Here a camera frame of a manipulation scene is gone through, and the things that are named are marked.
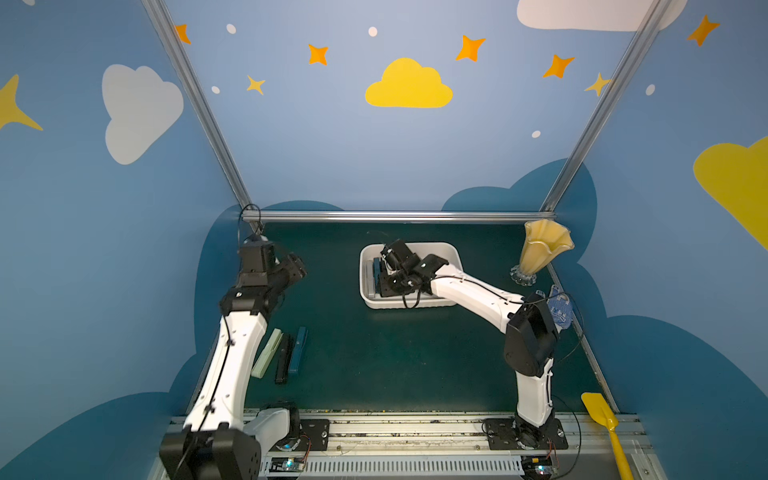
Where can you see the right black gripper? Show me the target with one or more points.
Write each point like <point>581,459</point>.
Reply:
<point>384,271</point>

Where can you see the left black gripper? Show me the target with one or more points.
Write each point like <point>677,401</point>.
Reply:
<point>291,267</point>

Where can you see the white plastic storage box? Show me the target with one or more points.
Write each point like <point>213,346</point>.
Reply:
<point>367,276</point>

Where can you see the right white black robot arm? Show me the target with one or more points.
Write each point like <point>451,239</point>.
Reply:
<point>531,334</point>

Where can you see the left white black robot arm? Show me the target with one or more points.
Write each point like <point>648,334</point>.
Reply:
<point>215,441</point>

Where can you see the light green pliers far left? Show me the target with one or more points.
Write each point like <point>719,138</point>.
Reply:
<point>267,354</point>

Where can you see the black pliers left group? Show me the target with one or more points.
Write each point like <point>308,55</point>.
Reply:
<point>284,359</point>

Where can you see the yellow ruffled glass vase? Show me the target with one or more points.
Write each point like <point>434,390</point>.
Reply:
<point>544,240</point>

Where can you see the blue white work glove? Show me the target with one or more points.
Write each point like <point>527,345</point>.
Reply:
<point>561,308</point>

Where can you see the left green circuit board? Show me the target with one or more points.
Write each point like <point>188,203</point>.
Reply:
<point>288,465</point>

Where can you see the green circuit board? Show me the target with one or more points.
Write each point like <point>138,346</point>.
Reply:
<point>537,468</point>
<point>288,465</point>

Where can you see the yellow toy shovel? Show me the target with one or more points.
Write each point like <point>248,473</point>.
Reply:
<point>601,413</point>

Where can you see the right green circuit board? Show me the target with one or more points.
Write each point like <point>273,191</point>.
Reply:
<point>537,468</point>

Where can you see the aluminium frame rear bar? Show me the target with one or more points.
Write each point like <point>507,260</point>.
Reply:
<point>413,217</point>

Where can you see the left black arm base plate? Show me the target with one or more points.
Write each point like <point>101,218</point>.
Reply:
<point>310,435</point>

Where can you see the aluminium rail base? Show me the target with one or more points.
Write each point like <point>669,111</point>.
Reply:
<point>440,445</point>

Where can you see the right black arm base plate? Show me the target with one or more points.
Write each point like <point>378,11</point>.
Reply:
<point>498,433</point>

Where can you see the left aluminium frame post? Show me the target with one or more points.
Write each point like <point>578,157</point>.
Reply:
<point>161,20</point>

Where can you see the aluminium frame post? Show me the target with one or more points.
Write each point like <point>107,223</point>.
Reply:
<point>161,20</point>
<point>640,44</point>

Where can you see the right aluminium frame post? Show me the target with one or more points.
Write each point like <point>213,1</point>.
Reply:
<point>640,44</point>

